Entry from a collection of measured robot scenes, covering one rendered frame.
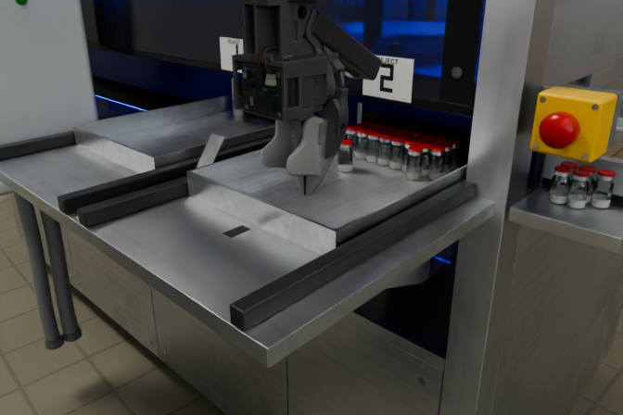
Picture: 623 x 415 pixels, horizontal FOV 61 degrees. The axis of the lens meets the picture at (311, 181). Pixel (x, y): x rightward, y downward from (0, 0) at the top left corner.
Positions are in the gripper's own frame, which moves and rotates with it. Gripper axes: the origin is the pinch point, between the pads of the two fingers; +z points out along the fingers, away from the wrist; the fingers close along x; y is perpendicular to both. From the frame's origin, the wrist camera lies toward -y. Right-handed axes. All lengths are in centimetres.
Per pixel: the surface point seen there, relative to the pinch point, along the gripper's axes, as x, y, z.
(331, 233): 4.9, 2.3, 3.8
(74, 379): -106, -6, 95
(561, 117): 17.8, -20.6, -6.4
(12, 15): -89, -3, -13
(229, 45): -42.9, -23.6, -8.8
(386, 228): 7.0, -4.4, 4.8
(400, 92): -5.1, -23.6, -5.5
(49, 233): -99, -5, 42
